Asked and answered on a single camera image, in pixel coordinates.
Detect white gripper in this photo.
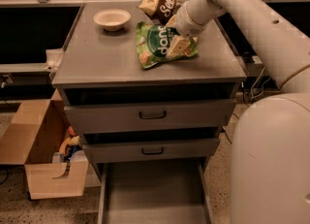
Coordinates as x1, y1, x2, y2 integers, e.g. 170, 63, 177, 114
165, 3, 205, 58

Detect green rice chip bag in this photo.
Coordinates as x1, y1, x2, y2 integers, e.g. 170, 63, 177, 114
136, 21, 199, 69

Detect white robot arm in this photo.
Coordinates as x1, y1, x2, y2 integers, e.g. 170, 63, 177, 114
173, 0, 310, 224

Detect brown chip bag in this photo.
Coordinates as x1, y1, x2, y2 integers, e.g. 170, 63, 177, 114
139, 0, 182, 25

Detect top drawer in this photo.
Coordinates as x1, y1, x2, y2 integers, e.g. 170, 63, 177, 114
65, 99, 235, 134

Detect drawer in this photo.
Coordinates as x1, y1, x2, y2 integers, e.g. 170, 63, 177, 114
97, 158, 215, 224
65, 99, 235, 134
83, 138, 219, 164

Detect grey drawer cabinet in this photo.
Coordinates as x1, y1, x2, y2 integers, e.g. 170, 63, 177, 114
51, 0, 248, 224

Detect middle drawer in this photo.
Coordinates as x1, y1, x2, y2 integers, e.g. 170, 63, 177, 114
83, 138, 219, 164

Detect bottom drawer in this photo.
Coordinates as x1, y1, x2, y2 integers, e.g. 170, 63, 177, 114
97, 158, 215, 224

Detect white bowl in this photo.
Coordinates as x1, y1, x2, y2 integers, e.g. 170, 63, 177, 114
93, 9, 131, 32

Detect items inside cardboard box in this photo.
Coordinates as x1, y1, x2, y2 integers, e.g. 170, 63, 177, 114
52, 126, 86, 163

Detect cardboard box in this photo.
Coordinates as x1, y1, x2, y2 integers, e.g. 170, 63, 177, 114
0, 92, 88, 200

